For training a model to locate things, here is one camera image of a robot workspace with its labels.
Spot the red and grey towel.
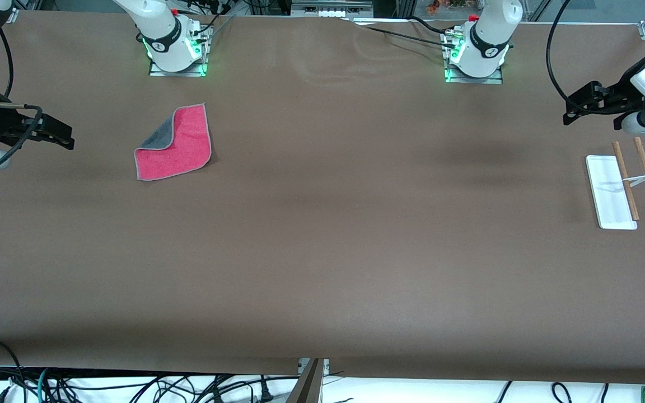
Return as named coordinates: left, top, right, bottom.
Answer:
left=134, top=103, right=212, bottom=181

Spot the wooden rack rod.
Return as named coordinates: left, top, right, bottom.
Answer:
left=612, top=141, right=641, bottom=221

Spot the white rack base tray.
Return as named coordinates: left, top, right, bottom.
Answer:
left=586, top=155, right=638, bottom=231

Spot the small orange object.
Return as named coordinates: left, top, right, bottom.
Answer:
left=427, top=0, right=469, bottom=15

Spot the grey equipment box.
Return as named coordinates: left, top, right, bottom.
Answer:
left=292, top=0, right=373, bottom=17

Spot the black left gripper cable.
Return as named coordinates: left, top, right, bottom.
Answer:
left=546, top=0, right=637, bottom=115

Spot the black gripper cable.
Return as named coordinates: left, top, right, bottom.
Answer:
left=546, top=0, right=637, bottom=115
left=0, top=27, right=43, bottom=173

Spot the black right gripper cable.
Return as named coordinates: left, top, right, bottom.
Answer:
left=0, top=27, right=43, bottom=173

